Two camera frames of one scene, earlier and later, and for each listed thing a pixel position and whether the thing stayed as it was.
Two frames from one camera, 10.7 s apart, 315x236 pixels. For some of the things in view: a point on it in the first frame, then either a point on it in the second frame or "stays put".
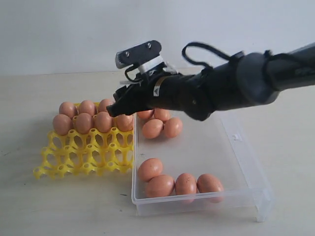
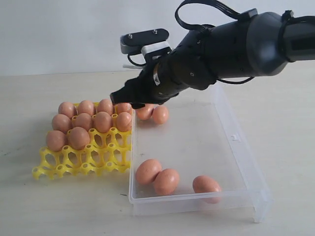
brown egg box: x=173 y=127 → x=78 y=137
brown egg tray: x=87 y=106 stays put
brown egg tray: x=62 y=124 stays put
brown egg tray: x=68 y=108 stays put
